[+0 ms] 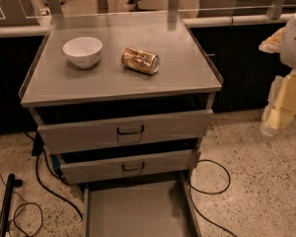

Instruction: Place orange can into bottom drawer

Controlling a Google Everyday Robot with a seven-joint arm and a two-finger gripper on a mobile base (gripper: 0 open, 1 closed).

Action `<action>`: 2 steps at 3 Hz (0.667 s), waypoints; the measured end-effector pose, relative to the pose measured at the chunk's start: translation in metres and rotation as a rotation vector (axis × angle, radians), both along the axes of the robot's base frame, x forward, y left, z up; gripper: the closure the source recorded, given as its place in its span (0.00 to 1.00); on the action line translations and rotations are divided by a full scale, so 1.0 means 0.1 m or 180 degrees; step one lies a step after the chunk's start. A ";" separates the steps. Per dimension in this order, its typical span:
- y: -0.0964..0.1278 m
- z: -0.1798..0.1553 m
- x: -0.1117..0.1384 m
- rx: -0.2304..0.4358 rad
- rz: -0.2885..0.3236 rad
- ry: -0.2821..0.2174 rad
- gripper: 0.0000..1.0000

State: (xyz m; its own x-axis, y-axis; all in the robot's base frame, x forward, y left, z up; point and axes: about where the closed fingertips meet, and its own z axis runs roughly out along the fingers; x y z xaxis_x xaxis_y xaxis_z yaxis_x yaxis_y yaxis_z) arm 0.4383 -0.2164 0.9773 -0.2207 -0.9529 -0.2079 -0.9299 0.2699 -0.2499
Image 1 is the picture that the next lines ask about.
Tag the grey drawer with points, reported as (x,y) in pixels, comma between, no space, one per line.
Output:
(114,132)
(132,166)
(156,205)

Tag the orange soda can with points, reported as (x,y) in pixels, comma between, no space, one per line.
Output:
(140,60)

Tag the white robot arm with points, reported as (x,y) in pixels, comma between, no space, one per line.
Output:
(288,44)

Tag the top grey drawer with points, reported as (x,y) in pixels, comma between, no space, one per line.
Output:
(114,132)

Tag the bottom grey drawer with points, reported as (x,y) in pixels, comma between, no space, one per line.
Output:
(156,205)

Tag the white ceramic bowl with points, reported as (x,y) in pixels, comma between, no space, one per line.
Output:
(83,52)

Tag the middle grey drawer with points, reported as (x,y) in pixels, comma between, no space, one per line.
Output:
(132,166)

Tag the grey metal drawer cabinet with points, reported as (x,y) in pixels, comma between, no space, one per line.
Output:
(56,91)

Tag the black bar on floor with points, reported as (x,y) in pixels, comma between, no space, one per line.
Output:
(4,214)

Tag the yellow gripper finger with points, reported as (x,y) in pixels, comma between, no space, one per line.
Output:
(273,43)
(281,107)

